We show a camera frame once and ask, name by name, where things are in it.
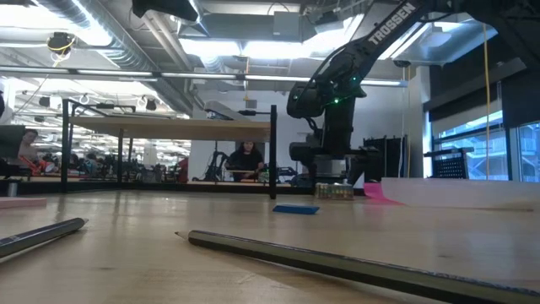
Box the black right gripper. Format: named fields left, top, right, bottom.
left=289, top=141, right=381, bottom=190

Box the blue eraser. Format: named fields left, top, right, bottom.
left=272, top=204, right=321, bottom=215

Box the dark grey pencil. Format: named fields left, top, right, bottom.
left=0, top=217, right=89, bottom=259
left=175, top=229, right=540, bottom=304

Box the pink lidded clear pencil box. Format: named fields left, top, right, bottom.
left=363, top=176, right=540, bottom=211

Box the black panel screen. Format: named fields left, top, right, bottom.
left=362, top=134, right=408, bottom=179

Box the person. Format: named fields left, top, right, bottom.
left=17, top=128, right=46, bottom=168
left=225, top=141, right=266, bottom=183

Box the black perforated cabinet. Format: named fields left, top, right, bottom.
left=424, top=147, right=476, bottom=181

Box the long ceiling light bar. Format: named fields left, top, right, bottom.
left=0, top=65, right=409, bottom=89

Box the wooden shelf with black legs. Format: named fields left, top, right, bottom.
left=60, top=99, right=278, bottom=200

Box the orange red equipment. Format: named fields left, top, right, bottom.
left=19, top=155, right=58, bottom=176

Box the black monitor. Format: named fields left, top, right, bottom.
left=0, top=125, right=26, bottom=160

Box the yellow hanging cord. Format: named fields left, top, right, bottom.
left=482, top=23, right=493, bottom=181

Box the black metal table frame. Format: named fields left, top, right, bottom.
left=0, top=179, right=368, bottom=196

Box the yellow black cable reel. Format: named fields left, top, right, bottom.
left=46, top=31, right=78, bottom=57

